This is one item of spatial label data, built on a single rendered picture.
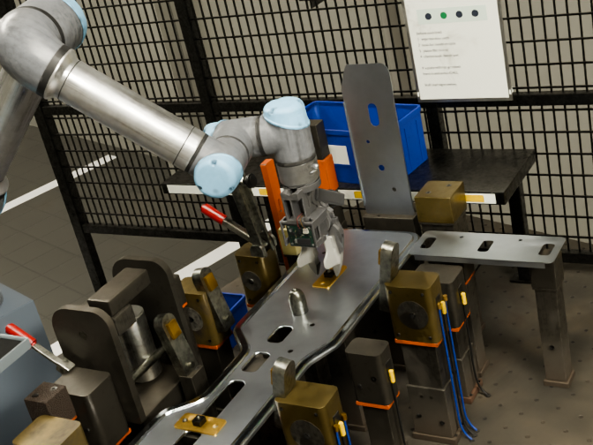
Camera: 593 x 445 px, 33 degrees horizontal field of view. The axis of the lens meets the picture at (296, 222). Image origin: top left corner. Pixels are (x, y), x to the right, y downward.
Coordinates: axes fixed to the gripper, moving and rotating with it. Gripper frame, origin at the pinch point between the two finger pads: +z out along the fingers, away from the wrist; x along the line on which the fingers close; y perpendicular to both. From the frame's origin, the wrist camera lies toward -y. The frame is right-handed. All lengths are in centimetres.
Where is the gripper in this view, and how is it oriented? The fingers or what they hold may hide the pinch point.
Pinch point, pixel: (327, 267)
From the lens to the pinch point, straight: 193.4
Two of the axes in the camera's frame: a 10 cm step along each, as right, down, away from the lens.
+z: 2.1, 8.8, 4.3
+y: -4.7, 4.8, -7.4
